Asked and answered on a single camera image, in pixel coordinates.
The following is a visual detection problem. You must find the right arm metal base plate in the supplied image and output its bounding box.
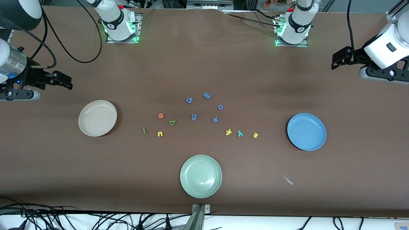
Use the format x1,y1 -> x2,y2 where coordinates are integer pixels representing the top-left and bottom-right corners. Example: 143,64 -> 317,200
106,13 -> 141,43

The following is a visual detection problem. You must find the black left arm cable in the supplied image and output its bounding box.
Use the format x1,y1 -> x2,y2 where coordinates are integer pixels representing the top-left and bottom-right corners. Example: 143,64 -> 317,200
347,0 -> 356,50

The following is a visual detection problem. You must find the blue round plate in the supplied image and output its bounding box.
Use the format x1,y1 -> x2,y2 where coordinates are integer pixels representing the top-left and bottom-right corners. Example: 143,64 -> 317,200
287,113 -> 327,151

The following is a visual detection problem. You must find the aluminium frame profile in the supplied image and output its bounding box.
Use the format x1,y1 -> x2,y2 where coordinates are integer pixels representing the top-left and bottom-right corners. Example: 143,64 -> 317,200
385,0 -> 409,22

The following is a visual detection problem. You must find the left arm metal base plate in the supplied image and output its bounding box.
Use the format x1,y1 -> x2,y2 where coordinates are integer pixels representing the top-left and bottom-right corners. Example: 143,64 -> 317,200
275,18 -> 309,48

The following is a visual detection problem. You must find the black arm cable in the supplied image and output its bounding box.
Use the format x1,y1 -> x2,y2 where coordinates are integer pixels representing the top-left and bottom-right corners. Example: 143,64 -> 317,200
13,0 -> 103,69
347,0 -> 356,50

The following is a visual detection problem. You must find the black cable on table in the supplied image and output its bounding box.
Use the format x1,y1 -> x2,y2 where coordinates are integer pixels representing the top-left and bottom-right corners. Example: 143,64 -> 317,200
222,11 -> 282,27

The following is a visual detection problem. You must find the beige round plate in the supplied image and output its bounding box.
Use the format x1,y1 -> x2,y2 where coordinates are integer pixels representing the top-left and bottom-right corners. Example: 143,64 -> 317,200
78,100 -> 118,137

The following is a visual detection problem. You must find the black cable bundle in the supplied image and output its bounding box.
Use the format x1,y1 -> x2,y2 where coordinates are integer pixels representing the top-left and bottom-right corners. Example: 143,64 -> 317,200
0,196 -> 192,230

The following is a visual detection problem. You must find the pale green round plate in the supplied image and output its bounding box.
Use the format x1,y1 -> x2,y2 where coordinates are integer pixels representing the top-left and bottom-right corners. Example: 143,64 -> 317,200
180,155 -> 222,199

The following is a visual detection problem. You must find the aluminium camera mount pole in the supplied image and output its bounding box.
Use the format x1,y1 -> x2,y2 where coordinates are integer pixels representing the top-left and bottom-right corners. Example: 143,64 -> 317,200
184,204 -> 211,230

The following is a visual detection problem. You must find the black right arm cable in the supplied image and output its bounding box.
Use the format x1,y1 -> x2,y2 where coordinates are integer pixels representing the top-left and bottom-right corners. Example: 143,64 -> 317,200
13,0 -> 103,69

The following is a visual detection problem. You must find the grey power strip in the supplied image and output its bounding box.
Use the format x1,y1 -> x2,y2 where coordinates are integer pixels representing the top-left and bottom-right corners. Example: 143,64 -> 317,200
187,0 -> 234,10

